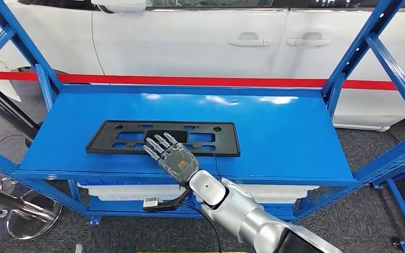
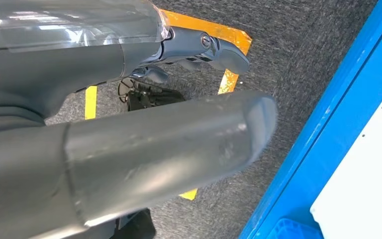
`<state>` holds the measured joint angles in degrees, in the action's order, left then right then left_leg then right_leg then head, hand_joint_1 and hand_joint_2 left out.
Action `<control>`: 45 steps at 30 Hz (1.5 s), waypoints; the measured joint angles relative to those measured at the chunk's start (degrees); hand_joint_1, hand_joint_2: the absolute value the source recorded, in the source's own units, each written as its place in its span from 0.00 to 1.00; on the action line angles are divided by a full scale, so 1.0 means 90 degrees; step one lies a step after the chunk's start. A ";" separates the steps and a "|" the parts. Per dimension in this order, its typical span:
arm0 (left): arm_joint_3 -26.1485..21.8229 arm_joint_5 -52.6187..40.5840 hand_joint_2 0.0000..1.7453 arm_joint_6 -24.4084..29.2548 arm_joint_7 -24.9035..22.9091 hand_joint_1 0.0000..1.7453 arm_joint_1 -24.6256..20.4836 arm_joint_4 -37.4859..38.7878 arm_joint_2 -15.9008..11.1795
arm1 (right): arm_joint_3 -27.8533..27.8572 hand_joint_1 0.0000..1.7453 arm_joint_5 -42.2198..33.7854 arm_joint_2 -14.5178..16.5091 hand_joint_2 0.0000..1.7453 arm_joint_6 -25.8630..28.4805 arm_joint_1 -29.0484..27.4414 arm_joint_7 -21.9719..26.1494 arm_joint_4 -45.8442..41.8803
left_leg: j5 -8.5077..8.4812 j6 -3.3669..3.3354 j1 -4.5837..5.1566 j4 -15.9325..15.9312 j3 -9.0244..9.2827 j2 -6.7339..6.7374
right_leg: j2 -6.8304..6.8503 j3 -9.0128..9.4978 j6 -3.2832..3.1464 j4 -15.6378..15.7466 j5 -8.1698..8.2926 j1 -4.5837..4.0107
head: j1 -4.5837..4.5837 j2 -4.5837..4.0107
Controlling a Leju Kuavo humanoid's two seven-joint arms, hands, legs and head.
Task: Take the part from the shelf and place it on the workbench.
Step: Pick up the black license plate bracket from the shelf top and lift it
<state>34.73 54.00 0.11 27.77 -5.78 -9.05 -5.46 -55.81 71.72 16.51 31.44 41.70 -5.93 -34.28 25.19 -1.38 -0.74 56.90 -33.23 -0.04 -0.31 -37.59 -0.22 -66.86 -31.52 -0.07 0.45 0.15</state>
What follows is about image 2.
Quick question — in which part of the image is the blue metal shelf rack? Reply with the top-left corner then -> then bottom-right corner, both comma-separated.
238,0 -> 382,239

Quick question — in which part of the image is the black robot leg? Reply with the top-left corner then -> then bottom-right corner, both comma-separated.
89,208 -> 157,239

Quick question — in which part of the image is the yellow floor tape square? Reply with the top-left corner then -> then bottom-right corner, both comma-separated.
85,9 -> 253,201

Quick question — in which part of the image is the ribbed grey left arm sleeve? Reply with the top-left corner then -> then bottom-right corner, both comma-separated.
0,105 -> 46,136

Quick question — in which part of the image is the blue plastic bin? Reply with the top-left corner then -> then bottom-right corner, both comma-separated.
267,218 -> 325,239

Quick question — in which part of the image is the white plastic bin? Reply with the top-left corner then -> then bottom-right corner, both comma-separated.
309,74 -> 382,239

